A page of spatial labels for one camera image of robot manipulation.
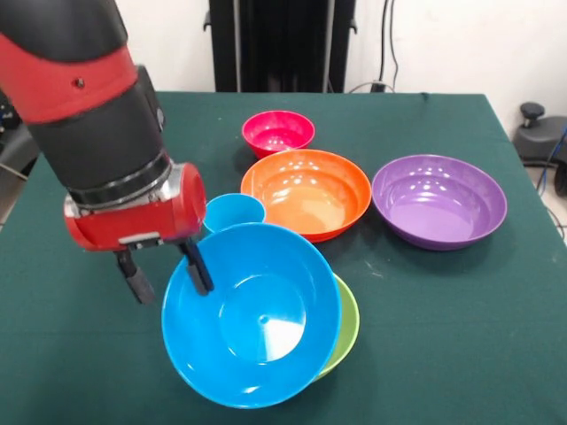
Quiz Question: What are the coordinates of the purple bowl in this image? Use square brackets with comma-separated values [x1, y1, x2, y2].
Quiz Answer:
[371, 154, 508, 252]

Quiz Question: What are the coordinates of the black wall cable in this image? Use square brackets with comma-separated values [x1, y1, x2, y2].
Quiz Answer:
[379, 0, 400, 92]

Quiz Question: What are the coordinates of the blue cup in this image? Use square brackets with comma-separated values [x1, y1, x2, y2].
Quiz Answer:
[202, 192, 268, 235]

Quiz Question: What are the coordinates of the orange bowl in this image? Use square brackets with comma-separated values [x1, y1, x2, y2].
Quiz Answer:
[240, 149, 373, 244]

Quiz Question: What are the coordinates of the dark green table cloth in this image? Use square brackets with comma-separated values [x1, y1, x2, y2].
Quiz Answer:
[0, 90, 567, 425]

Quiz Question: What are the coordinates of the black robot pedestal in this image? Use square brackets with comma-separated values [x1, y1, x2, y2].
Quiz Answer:
[203, 0, 358, 94]

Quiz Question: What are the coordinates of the black chair base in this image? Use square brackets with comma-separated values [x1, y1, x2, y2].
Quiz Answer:
[0, 92, 41, 182]
[512, 102, 567, 167]

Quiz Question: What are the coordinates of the green bowl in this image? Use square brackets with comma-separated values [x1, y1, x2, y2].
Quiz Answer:
[313, 273, 361, 384]

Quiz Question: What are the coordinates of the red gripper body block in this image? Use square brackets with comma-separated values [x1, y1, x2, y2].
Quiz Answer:
[63, 162, 208, 253]

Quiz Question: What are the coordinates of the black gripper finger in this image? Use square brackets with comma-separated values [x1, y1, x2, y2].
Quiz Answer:
[113, 249, 157, 305]
[176, 237, 216, 297]

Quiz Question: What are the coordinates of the blue bowl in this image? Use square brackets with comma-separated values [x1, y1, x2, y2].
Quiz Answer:
[160, 221, 344, 409]

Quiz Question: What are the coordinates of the small pink bowl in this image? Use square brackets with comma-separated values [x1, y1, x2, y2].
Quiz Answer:
[241, 110, 316, 159]

